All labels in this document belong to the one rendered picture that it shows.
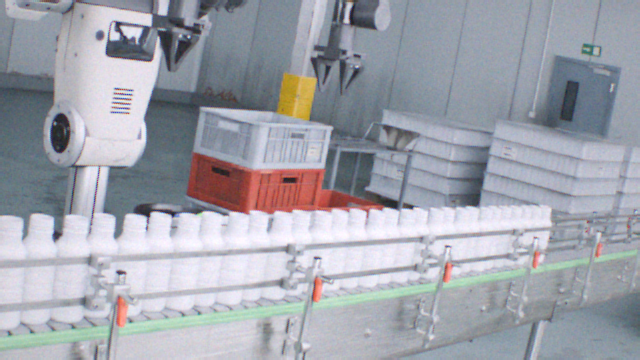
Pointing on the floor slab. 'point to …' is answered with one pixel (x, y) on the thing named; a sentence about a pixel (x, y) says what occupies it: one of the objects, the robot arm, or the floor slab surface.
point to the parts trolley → (366, 152)
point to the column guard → (296, 96)
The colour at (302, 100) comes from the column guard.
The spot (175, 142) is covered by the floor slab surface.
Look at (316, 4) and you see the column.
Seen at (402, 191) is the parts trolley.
